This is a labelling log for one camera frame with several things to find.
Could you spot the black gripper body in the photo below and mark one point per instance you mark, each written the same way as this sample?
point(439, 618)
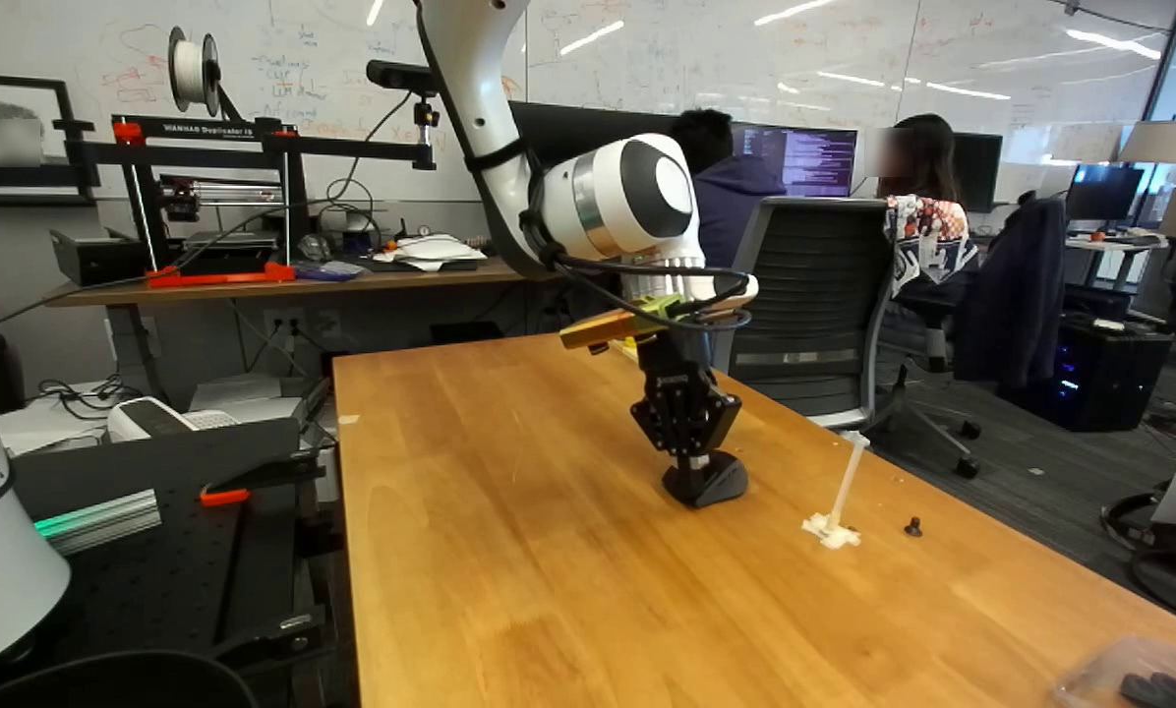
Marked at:
point(682, 406)

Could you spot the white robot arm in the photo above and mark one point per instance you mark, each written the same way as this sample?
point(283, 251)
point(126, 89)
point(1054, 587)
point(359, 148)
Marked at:
point(624, 208)

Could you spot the black mesh office chair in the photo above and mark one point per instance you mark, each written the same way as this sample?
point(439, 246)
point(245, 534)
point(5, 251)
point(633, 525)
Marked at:
point(814, 326)

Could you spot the white plastic stand near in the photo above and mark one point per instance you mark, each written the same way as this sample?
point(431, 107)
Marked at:
point(828, 525)

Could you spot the seated person dark clothes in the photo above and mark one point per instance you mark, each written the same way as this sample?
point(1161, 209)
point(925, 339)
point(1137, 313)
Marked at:
point(727, 184)

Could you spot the computer monitor purple screen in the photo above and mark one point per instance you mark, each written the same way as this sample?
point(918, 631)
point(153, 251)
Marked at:
point(800, 159)

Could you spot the seated person floral top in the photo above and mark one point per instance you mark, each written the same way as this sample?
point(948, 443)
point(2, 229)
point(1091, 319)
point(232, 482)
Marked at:
point(923, 203)

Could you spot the wooden side bench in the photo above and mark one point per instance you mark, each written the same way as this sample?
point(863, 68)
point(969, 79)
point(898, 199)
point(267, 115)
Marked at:
point(132, 297)

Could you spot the white filament spool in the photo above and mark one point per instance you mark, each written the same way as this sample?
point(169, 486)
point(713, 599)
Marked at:
point(195, 72)

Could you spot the framed portrait picture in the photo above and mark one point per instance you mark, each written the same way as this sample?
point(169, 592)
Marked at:
point(27, 120)

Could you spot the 3D printer black frame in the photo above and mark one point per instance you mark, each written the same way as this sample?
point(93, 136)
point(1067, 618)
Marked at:
point(227, 203)

